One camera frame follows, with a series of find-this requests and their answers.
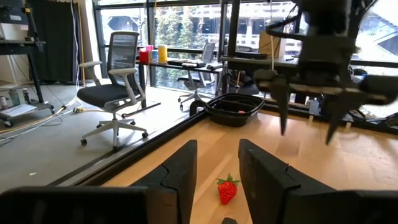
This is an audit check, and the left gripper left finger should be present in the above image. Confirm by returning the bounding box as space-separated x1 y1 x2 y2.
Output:
130 139 198 224

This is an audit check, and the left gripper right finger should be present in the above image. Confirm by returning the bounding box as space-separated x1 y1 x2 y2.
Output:
238 138 336 224

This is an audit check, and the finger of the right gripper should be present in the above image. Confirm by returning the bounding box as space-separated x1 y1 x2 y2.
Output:
271 77 292 137
325 91 354 146

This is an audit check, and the small red toy strawberry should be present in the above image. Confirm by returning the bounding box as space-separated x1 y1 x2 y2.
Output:
216 173 241 205

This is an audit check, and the black plastic tupperware container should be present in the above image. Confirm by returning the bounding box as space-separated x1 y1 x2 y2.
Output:
204 93 266 128

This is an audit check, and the cardboard box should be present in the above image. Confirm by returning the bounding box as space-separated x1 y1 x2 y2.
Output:
257 30 287 59

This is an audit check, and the grey office chair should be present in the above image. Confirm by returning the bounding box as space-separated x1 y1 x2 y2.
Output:
176 41 218 112

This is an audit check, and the black keyboard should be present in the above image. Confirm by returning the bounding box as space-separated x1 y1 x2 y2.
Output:
167 58 207 68

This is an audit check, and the black window desk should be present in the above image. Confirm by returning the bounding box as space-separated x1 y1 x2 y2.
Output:
136 57 224 108

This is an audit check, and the white office chair base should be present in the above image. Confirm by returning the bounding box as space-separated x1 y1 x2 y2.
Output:
76 30 149 152

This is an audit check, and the yellow canister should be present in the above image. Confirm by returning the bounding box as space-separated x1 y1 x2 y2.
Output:
157 44 169 65

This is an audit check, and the red box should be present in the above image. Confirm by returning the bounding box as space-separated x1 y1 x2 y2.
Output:
138 49 150 64

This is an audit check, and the black curtain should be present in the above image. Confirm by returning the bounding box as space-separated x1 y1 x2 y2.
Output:
28 0 82 84

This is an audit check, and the black equipment cart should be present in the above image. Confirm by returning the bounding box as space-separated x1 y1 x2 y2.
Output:
0 0 56 128

